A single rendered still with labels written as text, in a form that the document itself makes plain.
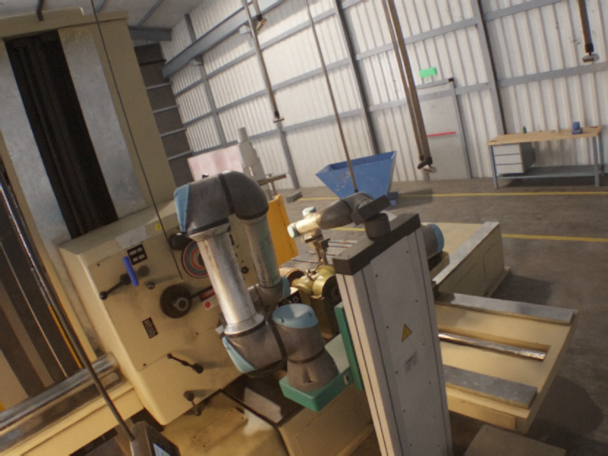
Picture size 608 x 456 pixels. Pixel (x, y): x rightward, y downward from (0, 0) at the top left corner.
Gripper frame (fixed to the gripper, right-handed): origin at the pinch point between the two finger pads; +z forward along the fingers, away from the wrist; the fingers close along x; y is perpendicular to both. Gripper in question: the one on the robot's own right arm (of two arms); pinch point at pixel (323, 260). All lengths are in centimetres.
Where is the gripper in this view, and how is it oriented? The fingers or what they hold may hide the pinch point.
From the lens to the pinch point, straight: 234.5
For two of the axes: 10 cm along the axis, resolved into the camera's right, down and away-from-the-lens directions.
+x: -5.5, -1.1, 8.3
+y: 8.0, -3.8, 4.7
